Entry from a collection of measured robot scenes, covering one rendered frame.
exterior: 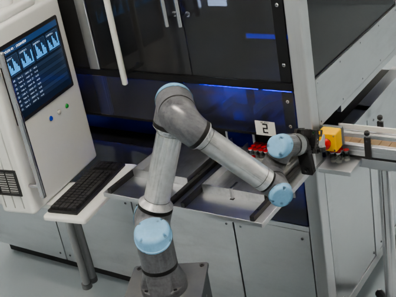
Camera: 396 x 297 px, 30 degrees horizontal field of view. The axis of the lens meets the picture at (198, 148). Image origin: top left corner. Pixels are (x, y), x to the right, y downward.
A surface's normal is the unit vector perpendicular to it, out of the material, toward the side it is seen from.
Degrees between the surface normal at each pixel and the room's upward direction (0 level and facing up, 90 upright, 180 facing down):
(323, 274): 90
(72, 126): 90
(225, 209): 0
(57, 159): 90
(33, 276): 0
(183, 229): 90
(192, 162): 0
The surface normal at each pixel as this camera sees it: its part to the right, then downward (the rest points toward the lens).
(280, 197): 0.13, 0.43
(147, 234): -0.15, -0.82
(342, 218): 0.83, 0.11
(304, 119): -0.53, 0.45
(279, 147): -0.55, 0.04
